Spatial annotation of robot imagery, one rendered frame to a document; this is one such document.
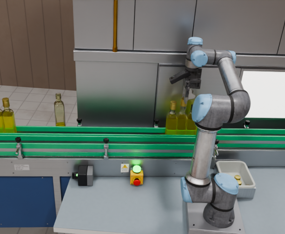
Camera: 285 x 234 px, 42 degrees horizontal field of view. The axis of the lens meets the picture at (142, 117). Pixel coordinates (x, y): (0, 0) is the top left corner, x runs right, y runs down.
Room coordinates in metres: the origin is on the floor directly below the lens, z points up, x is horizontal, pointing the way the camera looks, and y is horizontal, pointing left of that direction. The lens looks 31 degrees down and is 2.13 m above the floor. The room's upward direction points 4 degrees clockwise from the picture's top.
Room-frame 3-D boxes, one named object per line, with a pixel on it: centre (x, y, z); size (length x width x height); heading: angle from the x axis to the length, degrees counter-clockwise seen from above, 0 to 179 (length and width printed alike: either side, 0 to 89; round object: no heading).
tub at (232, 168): (1.62, -0.53, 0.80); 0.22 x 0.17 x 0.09; 5
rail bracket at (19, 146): (1.57, 0.64, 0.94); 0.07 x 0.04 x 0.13; 5
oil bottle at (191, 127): (1.83, -0.28, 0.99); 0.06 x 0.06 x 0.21; 4
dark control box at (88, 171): (1.58, 0.29, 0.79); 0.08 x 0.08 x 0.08; 5
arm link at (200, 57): (1.72, -0.27, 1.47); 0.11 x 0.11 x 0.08; 5
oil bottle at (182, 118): (1.82, -0.23, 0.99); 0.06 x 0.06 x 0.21; 6
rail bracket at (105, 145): (1.61, 0.18, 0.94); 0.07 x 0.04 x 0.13; 5
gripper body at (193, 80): (1.82, -0.25, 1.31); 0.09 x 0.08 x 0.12; 96
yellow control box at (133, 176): (1.61, 0.01, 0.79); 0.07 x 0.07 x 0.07; 5
